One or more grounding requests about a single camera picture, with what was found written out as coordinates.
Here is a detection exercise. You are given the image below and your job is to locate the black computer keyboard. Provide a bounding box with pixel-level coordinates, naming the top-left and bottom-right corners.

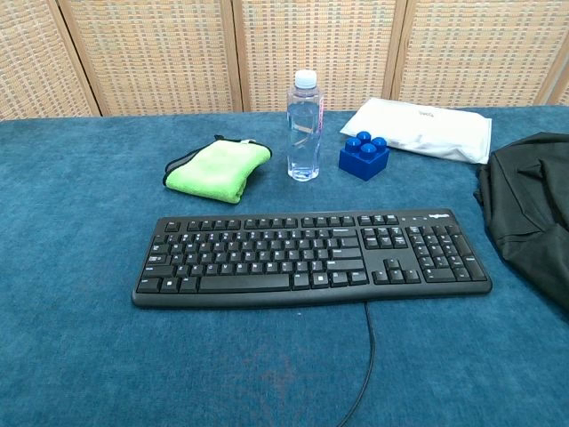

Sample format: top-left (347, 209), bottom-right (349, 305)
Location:
top-left (131, 207), bottom-right (493, 310)

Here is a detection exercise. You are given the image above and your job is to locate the green microfiber cloth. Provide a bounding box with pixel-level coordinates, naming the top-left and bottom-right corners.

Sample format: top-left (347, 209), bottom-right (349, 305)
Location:
top-left (163, 134), bottom-right (274, 205)

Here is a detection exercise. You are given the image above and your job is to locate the clear plastic water bottle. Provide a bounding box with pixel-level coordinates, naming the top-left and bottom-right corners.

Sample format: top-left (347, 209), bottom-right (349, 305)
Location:
top-left (285, 69), bottom-right (323, 183)

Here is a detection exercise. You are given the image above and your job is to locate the blue toy building block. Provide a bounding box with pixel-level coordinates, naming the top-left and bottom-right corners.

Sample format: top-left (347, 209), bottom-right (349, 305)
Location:
top-left (338, 130), bottom-right (391, 182)

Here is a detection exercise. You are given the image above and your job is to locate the white plastic package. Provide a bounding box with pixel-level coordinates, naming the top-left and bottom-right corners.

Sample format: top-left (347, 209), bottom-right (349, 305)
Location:
top-left (339, 97), bottom-right (493, 165)

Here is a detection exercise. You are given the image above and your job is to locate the woven rattan folding screen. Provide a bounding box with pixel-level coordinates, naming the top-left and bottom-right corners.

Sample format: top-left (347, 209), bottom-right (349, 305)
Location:
top-left (0, 0), bottom-right (569, 122)

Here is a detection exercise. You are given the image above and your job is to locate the black backpack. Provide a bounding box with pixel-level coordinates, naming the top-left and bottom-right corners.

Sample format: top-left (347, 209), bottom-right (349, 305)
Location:
top-left (472, 131), bottom-right (569, 319)

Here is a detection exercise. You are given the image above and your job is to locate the thin black cable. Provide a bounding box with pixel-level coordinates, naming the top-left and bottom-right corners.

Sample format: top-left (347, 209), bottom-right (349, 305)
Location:
top-left (333, 300), bottom-right (377, 427)

